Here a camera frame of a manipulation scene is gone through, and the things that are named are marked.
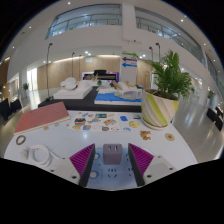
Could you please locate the white coiled cable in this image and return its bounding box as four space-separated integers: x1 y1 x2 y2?
21 144 63 168

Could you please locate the blue base scale model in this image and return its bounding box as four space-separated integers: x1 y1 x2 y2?
94 81 144 106

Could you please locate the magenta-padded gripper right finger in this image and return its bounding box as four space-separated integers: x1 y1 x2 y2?
127 142 175 188

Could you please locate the white architectural model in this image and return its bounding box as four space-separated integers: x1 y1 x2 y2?
53 77 93 100

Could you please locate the potted palm in striped pot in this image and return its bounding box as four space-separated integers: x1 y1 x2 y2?
140 49 194 129

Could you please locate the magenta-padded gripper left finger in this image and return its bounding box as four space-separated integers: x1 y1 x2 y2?
49 143 97 188

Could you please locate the salmon red flat board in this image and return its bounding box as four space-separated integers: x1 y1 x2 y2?
13 101 71 136

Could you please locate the colourful sticker sheet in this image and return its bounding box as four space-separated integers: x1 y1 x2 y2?
67 112 121 133

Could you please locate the yellow sticker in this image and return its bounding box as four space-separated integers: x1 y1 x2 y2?
128 120 140 129

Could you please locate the round fried egg sticker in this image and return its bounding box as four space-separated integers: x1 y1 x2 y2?
164 132 176 142

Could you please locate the brown ring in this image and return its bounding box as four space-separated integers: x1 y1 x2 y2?
15 134 27 146

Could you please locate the black draped table group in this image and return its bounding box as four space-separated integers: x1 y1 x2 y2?
0 98 23 121
205 107 224 132

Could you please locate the purple arrow sign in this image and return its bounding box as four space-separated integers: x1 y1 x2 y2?
121 56 139 63

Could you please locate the green arrow sign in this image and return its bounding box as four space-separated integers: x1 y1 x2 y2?
121 51 138 58

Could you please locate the gingerbread-shaped orange sticker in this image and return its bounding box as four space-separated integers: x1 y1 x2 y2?
139 130 152 141

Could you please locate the blue arrow sign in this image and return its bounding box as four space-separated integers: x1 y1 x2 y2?
121 62 138 68

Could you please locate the grey-purple charger block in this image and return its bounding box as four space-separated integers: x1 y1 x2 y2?
102 143 124 166

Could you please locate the white saucer under pot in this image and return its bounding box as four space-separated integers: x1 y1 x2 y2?
141 116 174 131

